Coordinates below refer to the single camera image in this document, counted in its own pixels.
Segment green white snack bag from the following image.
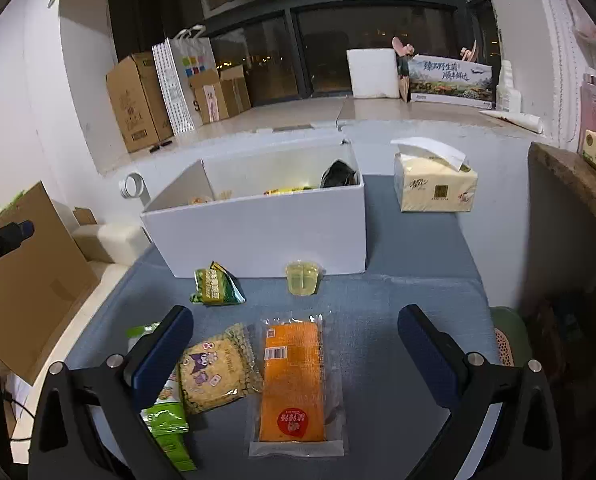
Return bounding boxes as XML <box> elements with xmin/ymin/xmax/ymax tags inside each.
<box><xmin>141</xmin><ymin>366</ymin><xmax>196</xmax><ymax>472</ymax></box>

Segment green seaweed snack bag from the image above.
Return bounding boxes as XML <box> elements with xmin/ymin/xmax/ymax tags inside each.
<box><xmin>127</xmin><ymin>322</ymin><xmax>159</xmax><ymax>356</ymax></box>

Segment kuromi noodle snack packet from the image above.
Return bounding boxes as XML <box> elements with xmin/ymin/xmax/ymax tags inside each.
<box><xmin>179</xmin><ymin>323</ymin><xmax>262</xmax><ymax>415</ymax></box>

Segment green pea snack packet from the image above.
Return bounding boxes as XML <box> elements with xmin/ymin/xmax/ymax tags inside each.
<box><xmin>189</xmin><ymin>261</ymin><xmax>246</xmax><ymax>307</ymax></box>

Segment orange cake clear packet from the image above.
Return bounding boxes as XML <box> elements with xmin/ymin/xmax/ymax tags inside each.
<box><xmin>248</xmin><ymin>310</ymin><xmax>348</xmax><ymax>460</ymax></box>

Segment round biscuit packet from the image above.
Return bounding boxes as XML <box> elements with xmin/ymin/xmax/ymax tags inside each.
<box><xmin>188</xmin><ymin>190</ymin><xmax>233</xmax><ymax>205</ymax></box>

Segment clear jelly cup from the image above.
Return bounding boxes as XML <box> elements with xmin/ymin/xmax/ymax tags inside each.
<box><xmin>285</xmin><ymin>260</ymin><xmax>323</xmax><ymax>297</ymax></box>

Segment black silver snack bag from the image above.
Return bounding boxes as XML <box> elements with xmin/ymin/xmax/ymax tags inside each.
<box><xmin>319</xmin><ymin>159</ymin><xmax>356</xmax><ymax>188</ymax></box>

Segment yellow snack bag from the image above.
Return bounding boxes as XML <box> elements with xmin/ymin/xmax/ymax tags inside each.
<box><xmin>263</xmin><ymin>185</ymin><xmax>313</xmax><ymax>196</ymax></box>

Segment flat cardboard sheet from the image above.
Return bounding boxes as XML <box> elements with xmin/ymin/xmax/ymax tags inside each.
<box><xmin>0</xmin><ymin>182</ymin><xmax>100</xmax><ymax>384</ymax></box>

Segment white tape roll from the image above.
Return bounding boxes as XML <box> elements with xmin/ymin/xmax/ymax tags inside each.
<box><xmin>119</xmin><ymin>172</ymin><xmax>150</xmax><ymax>204</ymax></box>

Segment black scissors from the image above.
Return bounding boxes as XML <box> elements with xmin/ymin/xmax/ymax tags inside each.
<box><xmin>148</xmin><ymin>141</ymin><xmax>173</xmax><ymax>154</ymax></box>

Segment tall cardboard box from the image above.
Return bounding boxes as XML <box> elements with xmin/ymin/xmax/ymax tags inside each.
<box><xmin>106</xmin><ymin>52</ymin><xmax>173</xmax><ymax>153</ymax></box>

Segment blue grey table cloth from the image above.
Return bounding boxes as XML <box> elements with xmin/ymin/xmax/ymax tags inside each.
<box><xmin>66</xmin><ymin>177</ymin><xmax>496</xmax><ymax>479</ymax></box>

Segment white storage box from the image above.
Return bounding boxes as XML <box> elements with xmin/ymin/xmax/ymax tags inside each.
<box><xmin>141</xmin><ymin>138</ymin><xmax>367</xmax><ymax>278</ymax></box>

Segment dotted white paper bag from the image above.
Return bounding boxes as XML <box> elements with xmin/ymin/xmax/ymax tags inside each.
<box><xmin>151</xmin><ymin>24</ymin><xmax>215</xmax><ymax>136</ymax></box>

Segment small open cardboard box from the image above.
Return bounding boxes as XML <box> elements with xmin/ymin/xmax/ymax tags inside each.
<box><xmin>188</xmin><ymin>65</ymin><xmax>251</xmax><ymax>125</ymax></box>

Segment wooden side table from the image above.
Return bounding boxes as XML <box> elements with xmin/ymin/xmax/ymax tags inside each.
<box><xmin>528</xmin><ymin>142</ymin><xmax>596</xmax><ymax>219</ymax></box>

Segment yellow tissue pack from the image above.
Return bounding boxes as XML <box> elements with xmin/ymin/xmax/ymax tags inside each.
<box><xmin>391</xmin><ymin>136</ymin><xmax>478</xmax><ymax>212</ymax></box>

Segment white spray bottle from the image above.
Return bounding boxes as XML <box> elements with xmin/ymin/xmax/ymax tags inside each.
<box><xmin>496</xmin><ymin>60</ymin><xmax>521</xmax><ymax>113</ymax></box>

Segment landscape printed long box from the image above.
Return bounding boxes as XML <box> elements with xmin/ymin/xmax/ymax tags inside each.
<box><xmin>407</xmin><ymin>54</ymin><xmax>494</xmax><ymax>110</ymax></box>

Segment white foam box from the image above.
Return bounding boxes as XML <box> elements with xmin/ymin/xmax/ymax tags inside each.
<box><xmin>347</xmin><ymin>49</ymin><xmax>400</xmax><ymax>99</ymax></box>

